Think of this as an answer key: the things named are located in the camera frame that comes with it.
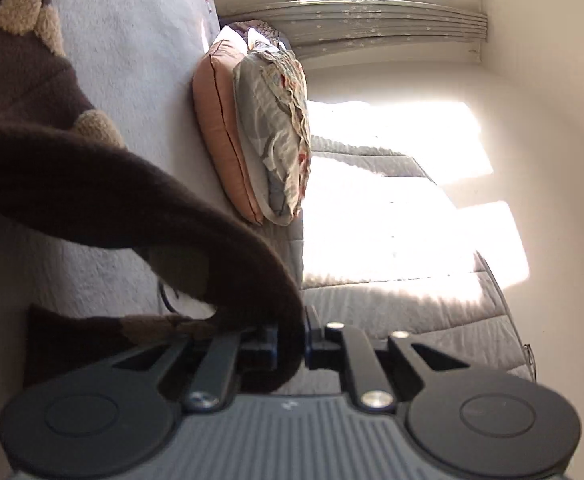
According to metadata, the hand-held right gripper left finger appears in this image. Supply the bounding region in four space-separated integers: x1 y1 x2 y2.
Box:
109 325 279 414

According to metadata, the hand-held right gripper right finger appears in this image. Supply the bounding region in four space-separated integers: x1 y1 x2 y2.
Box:
303 305 474 414

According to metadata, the brown sweater with beige patches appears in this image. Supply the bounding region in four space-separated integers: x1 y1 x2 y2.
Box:
0 0 307 396

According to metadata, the grey quilted headboard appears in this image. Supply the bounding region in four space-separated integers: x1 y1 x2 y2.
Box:
262 100 535 381

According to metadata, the grey floral pillow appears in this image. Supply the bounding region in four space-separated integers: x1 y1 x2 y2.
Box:
232 35 313 226

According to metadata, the orange pillow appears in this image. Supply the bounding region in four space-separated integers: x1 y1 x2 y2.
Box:
193 37 265 226

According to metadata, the grey bed blanket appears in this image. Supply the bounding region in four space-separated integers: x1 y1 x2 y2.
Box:
0 0 305 480

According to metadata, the white pillow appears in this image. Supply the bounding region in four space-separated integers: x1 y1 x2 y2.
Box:
215 24 273 53

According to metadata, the folded floral quilt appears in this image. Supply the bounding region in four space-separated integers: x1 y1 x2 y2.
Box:
232 20 293 51

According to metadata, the grey star curtain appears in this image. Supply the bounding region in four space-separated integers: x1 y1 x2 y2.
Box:
219 0 488 68

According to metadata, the black cord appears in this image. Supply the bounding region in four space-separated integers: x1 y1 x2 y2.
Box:
158 280 177 313

